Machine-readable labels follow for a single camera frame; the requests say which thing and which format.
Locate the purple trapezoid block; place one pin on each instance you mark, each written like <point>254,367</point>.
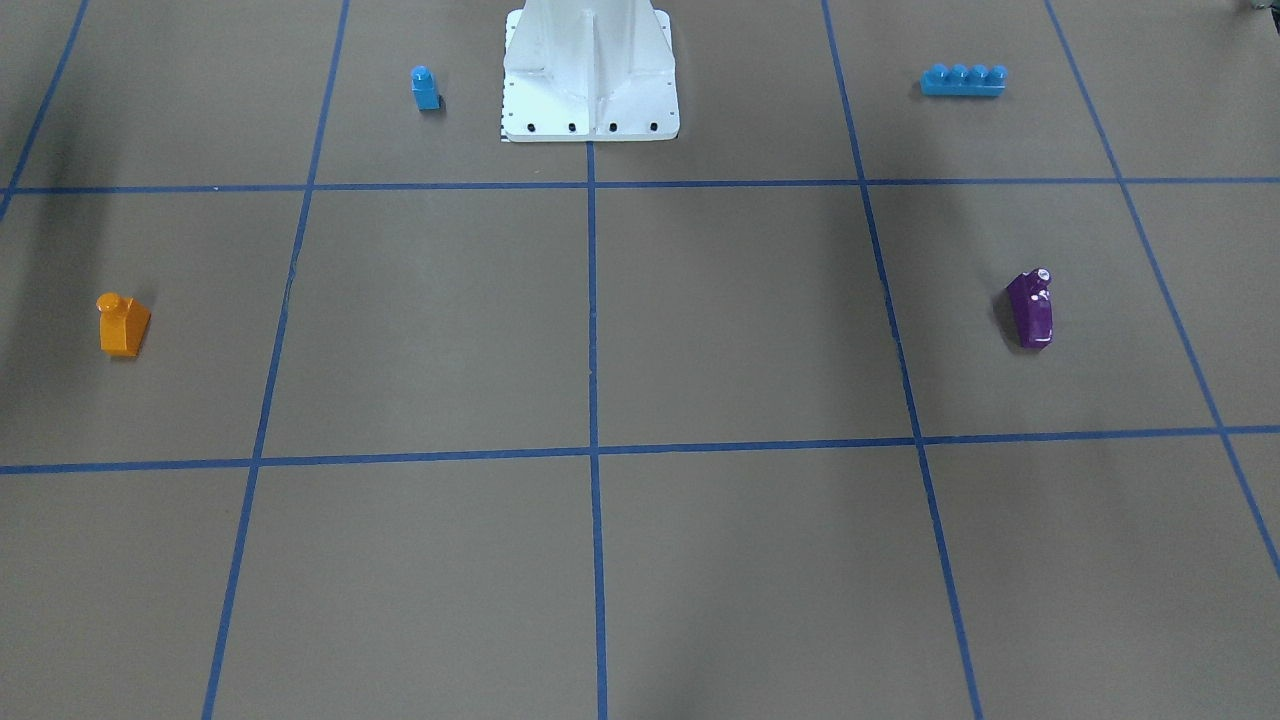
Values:
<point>1031,305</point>

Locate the orange trapezoid block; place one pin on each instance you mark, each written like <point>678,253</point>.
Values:
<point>123,324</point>

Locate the small blue block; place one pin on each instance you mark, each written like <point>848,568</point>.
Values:
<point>423,89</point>

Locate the long blue studded brick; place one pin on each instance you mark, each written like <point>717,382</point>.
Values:
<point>963,81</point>

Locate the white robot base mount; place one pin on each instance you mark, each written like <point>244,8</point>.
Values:
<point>589,71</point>

